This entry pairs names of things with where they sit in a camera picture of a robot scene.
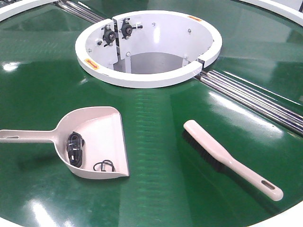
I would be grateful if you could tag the orange warning sticker rear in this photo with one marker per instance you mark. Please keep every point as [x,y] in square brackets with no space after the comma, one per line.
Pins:
[194,18]

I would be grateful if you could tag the pink dustpan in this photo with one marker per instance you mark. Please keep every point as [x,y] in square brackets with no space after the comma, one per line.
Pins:
[104,153]

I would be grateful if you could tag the black left bearing mount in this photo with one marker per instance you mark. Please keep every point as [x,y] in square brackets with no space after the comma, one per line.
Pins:
[109,36]

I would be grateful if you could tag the pink hand broom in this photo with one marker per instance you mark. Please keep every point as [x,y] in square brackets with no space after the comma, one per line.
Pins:
[216,155]

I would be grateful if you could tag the black right bearing mount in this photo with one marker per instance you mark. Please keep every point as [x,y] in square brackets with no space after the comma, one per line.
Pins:
[127,29]

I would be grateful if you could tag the white outer conveyor rim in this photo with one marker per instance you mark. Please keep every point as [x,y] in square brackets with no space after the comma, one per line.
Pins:
[273,6]

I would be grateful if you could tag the black bearing mount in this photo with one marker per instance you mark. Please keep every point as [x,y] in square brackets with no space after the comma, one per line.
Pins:
[127,29]
[109,36]

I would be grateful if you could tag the chrome roller bars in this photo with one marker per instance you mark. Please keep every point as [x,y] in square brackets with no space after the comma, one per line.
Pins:
[253,99]
[79,10]

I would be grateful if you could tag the orange warning sticker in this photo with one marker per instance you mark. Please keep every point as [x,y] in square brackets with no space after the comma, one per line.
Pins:
[91,64]
[194,18]

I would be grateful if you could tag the chrome roller bars right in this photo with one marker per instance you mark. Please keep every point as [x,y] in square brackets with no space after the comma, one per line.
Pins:
[253,99]

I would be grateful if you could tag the chrome roller bars left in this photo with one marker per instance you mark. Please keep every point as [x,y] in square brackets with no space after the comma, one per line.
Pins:
[79,10]

